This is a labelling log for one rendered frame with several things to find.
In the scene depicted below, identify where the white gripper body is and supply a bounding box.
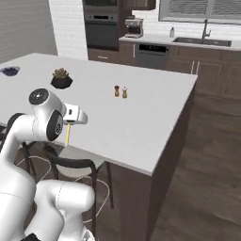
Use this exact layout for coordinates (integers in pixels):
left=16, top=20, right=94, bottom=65
left=63, top=105, right=89, bottom=126

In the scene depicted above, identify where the plant in black pot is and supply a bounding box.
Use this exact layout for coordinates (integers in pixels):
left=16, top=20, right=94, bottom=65
left=50, top=67, right=74, bottom=90

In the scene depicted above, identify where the black chair white seat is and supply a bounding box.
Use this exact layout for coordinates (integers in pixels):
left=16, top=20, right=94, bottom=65
left=46, top=144, right=115, bottom=232
left=0, top=124, right=38, bottom=177

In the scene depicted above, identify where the brown salt shaker white top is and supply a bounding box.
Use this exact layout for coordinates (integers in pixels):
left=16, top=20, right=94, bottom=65
left=121, top=85, right=129, bottom=100

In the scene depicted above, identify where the white top kitchen island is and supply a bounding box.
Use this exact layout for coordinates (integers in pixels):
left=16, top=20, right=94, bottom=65
left=0, top=52, right=199, bottom=241

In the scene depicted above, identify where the blue bowl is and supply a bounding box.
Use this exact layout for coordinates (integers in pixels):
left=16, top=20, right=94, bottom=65
left=0, top=65, right=22, bottom=78

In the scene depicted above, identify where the black dishwasher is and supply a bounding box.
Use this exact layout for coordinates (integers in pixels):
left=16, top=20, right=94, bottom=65
left=136, top=42, right=170, bottom=72

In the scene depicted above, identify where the silver coffee machine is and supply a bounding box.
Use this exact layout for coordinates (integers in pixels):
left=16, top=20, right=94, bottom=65
left=123, top=17, right=145, bottom=40

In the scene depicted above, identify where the brown base cupboards run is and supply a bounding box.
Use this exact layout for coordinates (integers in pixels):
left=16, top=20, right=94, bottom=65
left=87, top=40, right=241, bottom=102

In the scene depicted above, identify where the dark sink basin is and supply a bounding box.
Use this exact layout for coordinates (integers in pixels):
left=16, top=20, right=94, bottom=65
left=171, top=36, right=233, bottom=48

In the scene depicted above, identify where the grey sink tap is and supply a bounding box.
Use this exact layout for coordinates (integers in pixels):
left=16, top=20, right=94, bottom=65
left=201, top=18, right=213, bottom=41

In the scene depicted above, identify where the window with blinds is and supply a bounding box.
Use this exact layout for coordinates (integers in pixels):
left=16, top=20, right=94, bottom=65
left=157, top=0, right=241, bottom=25

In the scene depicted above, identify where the black wall oven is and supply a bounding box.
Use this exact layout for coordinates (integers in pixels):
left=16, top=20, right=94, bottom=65
left=82, top=0, right=121, bottom=52

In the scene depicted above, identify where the brown wall cupboard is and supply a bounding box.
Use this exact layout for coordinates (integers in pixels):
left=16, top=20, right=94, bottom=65
left=122, top=0, right=157, bottom=12

